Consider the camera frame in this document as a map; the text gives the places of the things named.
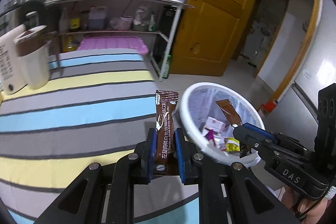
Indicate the crumpled plastic bags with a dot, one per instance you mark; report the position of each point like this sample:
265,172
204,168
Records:
143,19

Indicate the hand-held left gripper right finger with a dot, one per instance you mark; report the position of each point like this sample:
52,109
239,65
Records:
181,153

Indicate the yellow labelled sauce bottle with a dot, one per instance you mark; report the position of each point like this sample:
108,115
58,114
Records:
74,23

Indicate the yellow oil bottle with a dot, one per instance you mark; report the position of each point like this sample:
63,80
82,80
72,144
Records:
68,44

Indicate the red plastic container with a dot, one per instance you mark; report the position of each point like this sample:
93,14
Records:
271,106

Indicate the clear plastic bin liner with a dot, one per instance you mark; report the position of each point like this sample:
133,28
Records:
202,100

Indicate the white jug with dark liquid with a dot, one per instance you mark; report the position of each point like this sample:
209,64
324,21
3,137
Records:
97,20

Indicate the striped tablecloth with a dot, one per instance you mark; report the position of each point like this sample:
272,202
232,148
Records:
78,113

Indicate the person's right hand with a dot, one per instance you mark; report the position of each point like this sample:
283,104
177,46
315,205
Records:
303,207

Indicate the steel electric cooker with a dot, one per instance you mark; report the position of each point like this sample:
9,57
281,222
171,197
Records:
15,16

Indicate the brown coffee sachet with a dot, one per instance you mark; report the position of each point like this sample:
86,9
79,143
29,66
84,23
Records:
165,124
228,111

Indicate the small white bucket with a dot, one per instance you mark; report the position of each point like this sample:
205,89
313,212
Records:
126,24

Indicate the clear plastic bottle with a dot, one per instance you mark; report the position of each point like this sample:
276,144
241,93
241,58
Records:
63,24

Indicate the grey refrigerator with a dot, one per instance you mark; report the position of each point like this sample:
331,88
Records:
312,74

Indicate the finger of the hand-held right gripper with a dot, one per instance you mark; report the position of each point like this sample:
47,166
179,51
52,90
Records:
262,132
246,138

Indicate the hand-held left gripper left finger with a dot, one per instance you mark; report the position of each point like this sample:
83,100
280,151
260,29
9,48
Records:
151,150

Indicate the yellow wooden door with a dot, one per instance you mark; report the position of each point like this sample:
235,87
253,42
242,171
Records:
215,29

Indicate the green glass bottle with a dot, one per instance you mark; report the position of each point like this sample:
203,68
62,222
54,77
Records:
166,69

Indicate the pink lidded storage box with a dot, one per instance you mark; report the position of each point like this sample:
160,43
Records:
113,44

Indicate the yellow wrapper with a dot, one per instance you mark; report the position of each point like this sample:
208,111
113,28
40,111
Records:
232,145

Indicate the white rimmed trash bin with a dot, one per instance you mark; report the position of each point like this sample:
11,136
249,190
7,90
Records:
183,111

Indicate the red and white carton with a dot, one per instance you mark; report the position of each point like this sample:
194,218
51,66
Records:
215,123

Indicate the white electric kettle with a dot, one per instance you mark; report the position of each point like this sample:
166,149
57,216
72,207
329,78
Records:
10,61

